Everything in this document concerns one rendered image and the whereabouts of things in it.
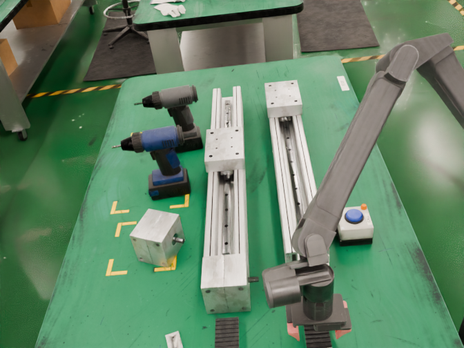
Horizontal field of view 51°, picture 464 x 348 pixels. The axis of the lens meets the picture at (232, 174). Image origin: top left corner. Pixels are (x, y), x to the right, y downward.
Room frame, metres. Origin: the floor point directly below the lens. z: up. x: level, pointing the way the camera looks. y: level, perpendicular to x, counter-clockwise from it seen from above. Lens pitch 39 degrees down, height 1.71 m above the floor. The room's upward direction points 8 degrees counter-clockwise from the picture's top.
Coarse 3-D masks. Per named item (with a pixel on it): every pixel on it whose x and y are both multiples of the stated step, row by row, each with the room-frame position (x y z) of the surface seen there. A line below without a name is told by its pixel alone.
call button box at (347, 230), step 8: (352, 208) 0.88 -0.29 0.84; (344, 216) 0.85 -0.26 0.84; (368, 216) 0.84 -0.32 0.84; (344, 224) 0.82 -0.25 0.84; (352, 224) 0.82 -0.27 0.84; (360, 224) 0.82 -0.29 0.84; (368, 224) 0.81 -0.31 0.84; (336, 232) 0.84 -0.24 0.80; (344, 232) 0.81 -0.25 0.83; (352, 232) 0.80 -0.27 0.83; (360, 232) 0.80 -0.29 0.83; (368, 232) 0.80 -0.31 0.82; (344, 240) 0.81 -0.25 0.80; (352, 240) 0.80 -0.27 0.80; (360, 240) 0.80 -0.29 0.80; (368, 240) 0.80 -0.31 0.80
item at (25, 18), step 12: (36, 0) 4.33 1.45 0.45; (48, 0) 4.33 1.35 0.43; (60, 0) 4.58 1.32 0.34; (24, 12) 4.33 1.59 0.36; (36, 12) 4.33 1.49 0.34; (48, 12) 4.32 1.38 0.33; (60, 12) 4.47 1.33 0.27; (24, 24) 4.34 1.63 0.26; (36, 24) 4.33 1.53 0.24; (48, 24) 4.33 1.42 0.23; (0, 48) 3.42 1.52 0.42; (12, 60) 3.50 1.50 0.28
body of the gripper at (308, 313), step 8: (304, 296) 0.55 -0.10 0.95; (336, 296) 0.58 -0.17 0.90; (296, 304) 0.57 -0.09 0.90; (304, 304) 0.55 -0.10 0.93; (312, 304) 0.53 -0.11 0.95; (320, 304) 0.53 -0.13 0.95; (328, 304) 0.53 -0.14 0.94; (336, 304) 0.56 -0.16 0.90; (296, 312) 0.55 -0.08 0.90; (304, 312) 0.55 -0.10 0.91; (312, 312) 0.53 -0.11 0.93; (320, 312) 0.53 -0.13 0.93; (328, 312) 0.53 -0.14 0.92; (336, 312) 0.54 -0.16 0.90; (344, 312) 0.54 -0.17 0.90; (296, 320) 0.53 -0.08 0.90; (304, 320) 0.53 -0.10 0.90; (312, 320) 0.53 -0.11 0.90; (320, 320) 0.53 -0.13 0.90; (328, 320) 0.53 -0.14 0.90; (336, 320) 0.52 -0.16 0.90; (344, 320) 0.52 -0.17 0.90
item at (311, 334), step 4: (304, 332) 0.56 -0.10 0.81; (308, 332) 0.56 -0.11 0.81; (312, 332) 0.56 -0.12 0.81; (316, 332) 0.56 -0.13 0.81; (320, 332) 0.56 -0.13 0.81; (324, 332) 0.56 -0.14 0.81; (328, 332) 0.56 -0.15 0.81; (308, 336) 0.55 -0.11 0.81; (312, 336) 0.55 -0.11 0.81; (316, 336) 0.55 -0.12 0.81; (320, 336) 0.55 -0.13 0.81; (324, 336) 0.55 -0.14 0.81; (328, 336) 0.55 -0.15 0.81
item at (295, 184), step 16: (272, 128) 1.25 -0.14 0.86; (288, 128) 1.27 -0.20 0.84; (272, 144) 1.21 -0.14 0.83; (288, 144) 1.19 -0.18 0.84; (304, 144) 1.14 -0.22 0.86; (288, 160) 1.11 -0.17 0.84; (304, 160) 1.07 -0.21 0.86; (288, 176) 1.05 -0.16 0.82; (304, 176) 1.00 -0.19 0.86; (288, 192) 0.94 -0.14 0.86; (304, 192) 0.98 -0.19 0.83; (288, 208) 0.88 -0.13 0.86; (304, 208) 0.92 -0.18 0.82; (288, 224) 0.83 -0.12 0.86; (288, 240) 0.78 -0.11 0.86; (288, 256) 0.75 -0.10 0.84
